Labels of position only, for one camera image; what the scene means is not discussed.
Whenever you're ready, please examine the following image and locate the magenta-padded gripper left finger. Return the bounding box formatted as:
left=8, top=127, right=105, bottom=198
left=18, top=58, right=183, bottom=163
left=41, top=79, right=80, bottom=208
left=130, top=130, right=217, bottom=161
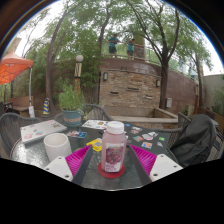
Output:
left=43, top=144, right=95, bottom=187

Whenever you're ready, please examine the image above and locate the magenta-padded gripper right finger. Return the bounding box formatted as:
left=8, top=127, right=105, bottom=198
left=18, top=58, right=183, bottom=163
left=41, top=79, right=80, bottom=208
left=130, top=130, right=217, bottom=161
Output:
left=127, top=144, right=184, bottom=187

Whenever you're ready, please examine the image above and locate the pink juice bottle white cap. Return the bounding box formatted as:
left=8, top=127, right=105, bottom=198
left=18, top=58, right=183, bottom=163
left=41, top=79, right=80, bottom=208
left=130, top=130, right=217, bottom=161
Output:
left=100, top=120, right=128, bottom=174

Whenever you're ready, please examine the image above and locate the white ceramic cup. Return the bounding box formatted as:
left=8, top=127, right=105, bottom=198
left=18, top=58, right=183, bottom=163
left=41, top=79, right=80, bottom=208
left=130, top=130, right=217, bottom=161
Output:
left=43, top=132, right=73, bottom=163

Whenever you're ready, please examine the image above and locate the black laptop with stickers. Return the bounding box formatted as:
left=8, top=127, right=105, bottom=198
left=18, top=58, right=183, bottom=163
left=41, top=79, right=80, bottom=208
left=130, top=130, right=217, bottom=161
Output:
left=123, top=122, right=168, bottom=151

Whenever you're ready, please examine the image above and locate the small colourful sticker card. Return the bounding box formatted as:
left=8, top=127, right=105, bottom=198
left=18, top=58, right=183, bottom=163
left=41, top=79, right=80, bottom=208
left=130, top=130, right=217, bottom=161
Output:
left=65, top=130, right=88, bottom=139

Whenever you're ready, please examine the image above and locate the grey laptop with stickers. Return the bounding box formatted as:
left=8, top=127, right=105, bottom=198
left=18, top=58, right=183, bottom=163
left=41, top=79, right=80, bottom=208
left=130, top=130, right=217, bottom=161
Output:
left=19, top=119, right=68, bottom=145

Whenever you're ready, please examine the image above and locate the black jacket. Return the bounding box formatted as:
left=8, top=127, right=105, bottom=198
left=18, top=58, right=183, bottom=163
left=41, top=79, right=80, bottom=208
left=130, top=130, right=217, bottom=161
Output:
left=169, top=113, right=218, bottom=168

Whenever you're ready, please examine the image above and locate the yellow card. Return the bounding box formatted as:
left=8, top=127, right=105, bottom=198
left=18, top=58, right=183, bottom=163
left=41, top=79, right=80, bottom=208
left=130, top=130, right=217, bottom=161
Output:
left=85, top=137, right=104, bottom=153

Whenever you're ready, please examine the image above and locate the flat round red coaster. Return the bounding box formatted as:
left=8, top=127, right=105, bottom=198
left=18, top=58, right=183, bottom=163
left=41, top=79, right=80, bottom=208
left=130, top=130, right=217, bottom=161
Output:
left=97, top=161, right=126, bottom=179

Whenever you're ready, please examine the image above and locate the white sticker sheet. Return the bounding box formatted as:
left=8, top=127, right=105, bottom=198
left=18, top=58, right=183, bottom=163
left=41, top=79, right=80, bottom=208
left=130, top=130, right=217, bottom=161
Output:
left=81, top=119, right=111, bottom=131

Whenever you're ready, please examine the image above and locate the yellow blue striped cone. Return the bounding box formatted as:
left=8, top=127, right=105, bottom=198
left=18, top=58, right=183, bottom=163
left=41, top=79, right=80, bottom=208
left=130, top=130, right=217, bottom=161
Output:
left=42, top=97, right=52, bottom=116

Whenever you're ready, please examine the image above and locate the grey wicker chair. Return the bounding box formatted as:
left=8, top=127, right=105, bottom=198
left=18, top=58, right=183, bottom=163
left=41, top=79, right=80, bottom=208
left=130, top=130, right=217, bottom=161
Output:
left=54, top=103, right=114, bottom=123
left=156, top=113, right=224, bottom=164
left=0, top=112, right=41, bottom=158

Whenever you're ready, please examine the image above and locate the green plant in blue pot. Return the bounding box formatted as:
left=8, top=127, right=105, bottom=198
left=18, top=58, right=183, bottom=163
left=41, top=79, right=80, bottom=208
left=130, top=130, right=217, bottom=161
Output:
left=58, top=83, right=86, bottom=128

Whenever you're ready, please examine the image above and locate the wooden bench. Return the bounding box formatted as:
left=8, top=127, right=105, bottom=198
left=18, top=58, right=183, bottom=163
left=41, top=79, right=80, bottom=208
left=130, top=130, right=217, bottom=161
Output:
left=8, top=96, right=34, bottom=113

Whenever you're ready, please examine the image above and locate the orange canopy tent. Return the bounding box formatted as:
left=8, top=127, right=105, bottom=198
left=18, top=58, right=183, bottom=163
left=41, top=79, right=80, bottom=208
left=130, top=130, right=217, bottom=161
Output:
left=0, top=51, right=34, bottom=118

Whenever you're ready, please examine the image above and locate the person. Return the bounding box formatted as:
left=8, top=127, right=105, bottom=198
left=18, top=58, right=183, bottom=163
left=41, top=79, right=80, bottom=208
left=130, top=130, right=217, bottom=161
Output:
left=125, top=38, right=136, bottom=59
left=108, top=33, right=120, bottom=58

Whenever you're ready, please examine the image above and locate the lamp post with globe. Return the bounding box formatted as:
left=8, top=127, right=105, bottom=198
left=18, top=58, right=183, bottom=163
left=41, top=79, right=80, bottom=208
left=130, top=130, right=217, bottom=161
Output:
left=73, top=54, right=84, bottom=93

